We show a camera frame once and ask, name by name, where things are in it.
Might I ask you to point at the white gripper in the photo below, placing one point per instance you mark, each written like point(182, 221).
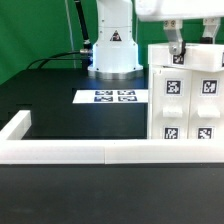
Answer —
point(160, 10)

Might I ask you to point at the white cabinet body box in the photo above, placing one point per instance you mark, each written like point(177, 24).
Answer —
point(150, 100)

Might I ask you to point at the white cabinet top block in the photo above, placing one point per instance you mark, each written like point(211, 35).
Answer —
point(199, 57)

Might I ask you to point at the white cabinet door panel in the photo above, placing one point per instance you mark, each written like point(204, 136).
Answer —
point(170, 103)
point(206, 119)

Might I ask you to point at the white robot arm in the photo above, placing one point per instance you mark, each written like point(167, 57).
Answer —
point(115, 53)

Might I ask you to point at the white base marker plate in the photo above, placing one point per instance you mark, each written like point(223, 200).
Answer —
point(111, 96)

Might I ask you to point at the white U-shaped obstacle fence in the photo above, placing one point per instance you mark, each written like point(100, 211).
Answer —
point(14, 149)

